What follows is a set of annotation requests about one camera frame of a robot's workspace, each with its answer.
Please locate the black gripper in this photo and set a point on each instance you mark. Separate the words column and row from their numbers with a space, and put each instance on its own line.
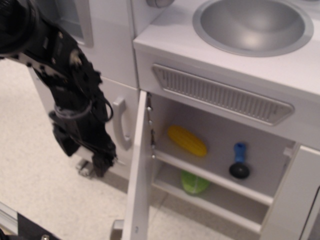
column 72, row 131

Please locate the white cabinet door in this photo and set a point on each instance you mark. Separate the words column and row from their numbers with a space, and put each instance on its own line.
column 136, row 219

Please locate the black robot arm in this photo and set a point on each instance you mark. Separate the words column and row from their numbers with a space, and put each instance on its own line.
column 81, row 110

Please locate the white toy kitchen cabinet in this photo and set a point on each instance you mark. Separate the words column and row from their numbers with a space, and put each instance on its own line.
column 280, row 199

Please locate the lower metal door hinge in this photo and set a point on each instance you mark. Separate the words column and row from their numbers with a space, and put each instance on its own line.
column 152, row 144

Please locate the metal door hinge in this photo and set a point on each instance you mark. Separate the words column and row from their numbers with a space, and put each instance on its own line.
column 152, row 144
column 149, row 108

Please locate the upper metal door hinge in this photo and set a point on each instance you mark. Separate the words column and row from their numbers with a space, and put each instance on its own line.
column 149, row 108

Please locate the yellow toy corn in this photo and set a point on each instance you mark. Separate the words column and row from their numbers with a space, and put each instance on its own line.
column 187, row 140

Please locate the green toy cabbage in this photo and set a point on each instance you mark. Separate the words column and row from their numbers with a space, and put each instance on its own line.
column 193, row 184

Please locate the grey vent grille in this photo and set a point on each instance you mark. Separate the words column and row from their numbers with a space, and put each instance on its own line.
column 254, row 106

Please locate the silver knob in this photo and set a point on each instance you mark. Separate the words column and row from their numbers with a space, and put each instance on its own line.
column 159, row 3

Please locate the silver round sink basin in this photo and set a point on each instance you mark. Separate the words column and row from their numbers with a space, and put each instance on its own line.
column 253, row 28

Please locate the aluminium extrusion rail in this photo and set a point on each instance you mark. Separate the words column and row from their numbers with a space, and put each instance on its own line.
column 85, row 168

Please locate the grey left door handle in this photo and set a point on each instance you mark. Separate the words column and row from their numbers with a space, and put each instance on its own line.
column 119, row 108

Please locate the grey cabinet door handle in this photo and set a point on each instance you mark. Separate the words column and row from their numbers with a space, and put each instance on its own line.
column 117, row 229

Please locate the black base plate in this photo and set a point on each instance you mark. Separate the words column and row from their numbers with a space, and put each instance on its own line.
column 29, row 230

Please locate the aluminium frame rail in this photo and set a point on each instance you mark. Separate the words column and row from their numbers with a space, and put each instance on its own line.
column 8, row 219

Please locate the grey recessed window frame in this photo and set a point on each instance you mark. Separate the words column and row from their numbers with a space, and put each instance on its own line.
column 74, row 16

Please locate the blue handled black scoop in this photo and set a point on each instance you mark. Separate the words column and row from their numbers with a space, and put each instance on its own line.
column 239, row 169

